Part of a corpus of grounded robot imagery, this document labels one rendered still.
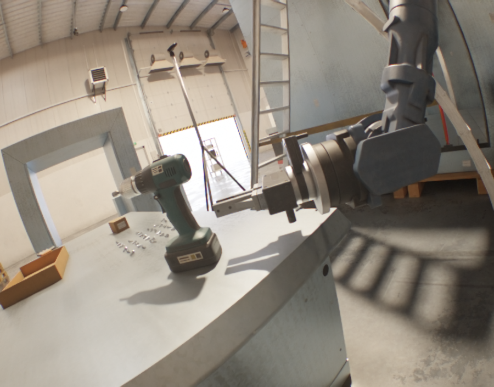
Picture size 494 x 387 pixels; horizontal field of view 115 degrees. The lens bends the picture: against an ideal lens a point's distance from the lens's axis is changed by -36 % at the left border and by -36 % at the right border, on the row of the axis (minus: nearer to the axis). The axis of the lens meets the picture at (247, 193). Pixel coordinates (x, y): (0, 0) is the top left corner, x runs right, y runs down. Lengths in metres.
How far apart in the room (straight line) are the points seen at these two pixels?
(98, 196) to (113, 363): 9.71
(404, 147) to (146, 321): 0.51
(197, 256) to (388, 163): 0.39
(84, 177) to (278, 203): 9.77
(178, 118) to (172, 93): 1.27
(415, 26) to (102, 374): 0.80
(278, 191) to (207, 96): 12.22
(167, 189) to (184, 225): 0.08
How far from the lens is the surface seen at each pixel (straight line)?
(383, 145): 0.42
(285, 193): 0.41
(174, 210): 0.50
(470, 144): 1.45
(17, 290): 1.04
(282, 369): 0.58
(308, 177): 0.44
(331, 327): 0.71
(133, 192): 0.53
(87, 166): 10.10
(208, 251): 0.49
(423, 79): 0.53
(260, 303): 0.39
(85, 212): 9.99
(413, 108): 0.51
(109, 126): 2.32
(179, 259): 0.52
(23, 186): 2.26
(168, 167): 0.47
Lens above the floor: 0.86
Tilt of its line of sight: 12 degrees down
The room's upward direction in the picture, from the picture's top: 19 degrees counter-clockwise
